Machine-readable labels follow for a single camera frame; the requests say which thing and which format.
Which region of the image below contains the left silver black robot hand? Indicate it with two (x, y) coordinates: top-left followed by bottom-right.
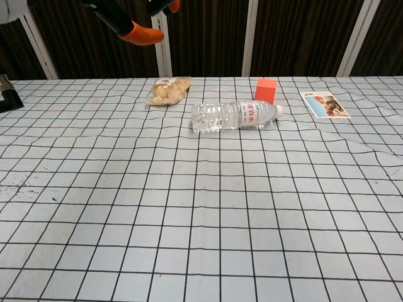
(0, 0), (182, 47)

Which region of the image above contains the white metal frame post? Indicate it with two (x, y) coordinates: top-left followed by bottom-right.
(242, 0), (259, 77)
(18, 12), (60, 80)
(150, 14), (173, 78)
(336, 0), (382, 77)

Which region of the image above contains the clear plastic water bottle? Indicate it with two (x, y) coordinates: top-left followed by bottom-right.
(191, 99), (283, 135)

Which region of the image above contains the clear bag of snacks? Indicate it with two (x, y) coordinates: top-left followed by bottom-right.
(146, 76), (193, 106)

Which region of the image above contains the orange cube block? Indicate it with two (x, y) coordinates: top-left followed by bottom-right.
(254, 77), (278, 104)

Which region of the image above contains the checkered white tablecloth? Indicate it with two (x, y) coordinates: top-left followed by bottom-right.
(0, 76), (403, 302)

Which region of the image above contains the black metal bracket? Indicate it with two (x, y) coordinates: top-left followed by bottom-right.
(0, 72), (25, 113)

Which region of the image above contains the printed picture card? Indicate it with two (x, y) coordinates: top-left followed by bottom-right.
(298, 91), (351, 120)

